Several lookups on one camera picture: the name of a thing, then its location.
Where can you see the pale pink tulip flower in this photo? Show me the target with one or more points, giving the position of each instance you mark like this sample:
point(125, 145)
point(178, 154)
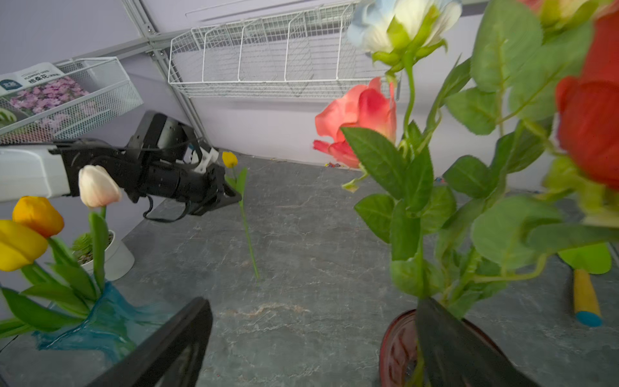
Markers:
point(97, 191)

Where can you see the white wire wall shelf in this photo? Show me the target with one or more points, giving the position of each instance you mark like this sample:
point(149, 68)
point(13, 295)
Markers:
point(303, 54)

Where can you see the blue glass vase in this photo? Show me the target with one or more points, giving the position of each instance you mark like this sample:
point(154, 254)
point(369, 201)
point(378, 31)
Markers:
point(114, 327)

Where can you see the green leaf garden trowel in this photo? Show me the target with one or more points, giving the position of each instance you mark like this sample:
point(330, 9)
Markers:
point(585, 261)

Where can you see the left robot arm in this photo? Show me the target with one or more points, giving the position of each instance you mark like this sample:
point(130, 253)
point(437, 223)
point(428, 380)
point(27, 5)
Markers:
point(51, 170)

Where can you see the white rose flower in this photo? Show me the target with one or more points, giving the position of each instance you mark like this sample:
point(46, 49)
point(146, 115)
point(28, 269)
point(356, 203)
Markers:
point(401, 33)

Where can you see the dark red glass vase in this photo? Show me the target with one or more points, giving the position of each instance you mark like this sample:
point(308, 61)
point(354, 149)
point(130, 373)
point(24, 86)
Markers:
point(401, 358)

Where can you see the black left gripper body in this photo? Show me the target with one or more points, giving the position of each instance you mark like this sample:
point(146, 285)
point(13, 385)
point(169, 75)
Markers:
point(200, 192)

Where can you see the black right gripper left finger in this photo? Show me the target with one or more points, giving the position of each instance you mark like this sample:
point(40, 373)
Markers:
point(172, 356)

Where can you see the small pink rose flower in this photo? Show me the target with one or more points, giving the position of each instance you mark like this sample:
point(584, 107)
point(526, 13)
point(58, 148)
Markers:
point(363, 106)

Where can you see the flower seed packet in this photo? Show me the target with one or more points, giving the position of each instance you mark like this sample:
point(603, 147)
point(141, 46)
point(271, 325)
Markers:
point(34, 90)

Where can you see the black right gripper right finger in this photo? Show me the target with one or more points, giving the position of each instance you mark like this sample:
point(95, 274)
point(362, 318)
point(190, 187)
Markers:
point(456, 356)

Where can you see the white wire side basket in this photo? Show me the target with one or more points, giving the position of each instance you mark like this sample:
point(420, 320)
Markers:
point(111, 94)

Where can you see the orange tulip flower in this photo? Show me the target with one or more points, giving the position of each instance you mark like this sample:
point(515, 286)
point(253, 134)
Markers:
point(39, 215)

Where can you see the red rose flower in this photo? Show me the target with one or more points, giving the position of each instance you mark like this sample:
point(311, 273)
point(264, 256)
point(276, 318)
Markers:
point(586, 100)

